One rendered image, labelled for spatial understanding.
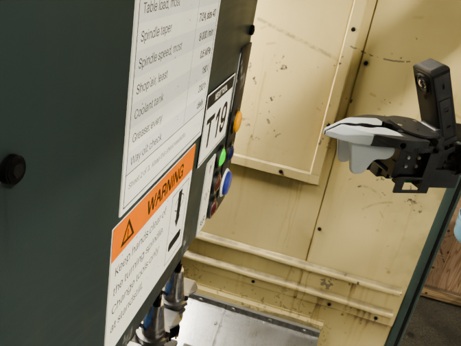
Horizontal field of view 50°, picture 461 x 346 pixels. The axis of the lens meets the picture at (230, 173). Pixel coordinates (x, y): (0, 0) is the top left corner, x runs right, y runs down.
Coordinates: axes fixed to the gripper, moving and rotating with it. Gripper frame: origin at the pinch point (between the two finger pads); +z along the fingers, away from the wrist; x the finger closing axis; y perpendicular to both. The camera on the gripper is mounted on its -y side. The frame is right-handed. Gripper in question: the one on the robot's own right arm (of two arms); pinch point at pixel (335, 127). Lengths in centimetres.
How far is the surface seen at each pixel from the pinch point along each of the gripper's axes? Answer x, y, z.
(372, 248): 46, 51, -50
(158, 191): -19.9, -1.5, 24.8
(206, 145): -9.7, -0.9, 18.9
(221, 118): -5.6, -2.2, 16.4
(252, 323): 58, 87, -25
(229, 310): 64, 86, -19
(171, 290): 27, 47, 11
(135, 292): -22.2, 5.8, 26.2
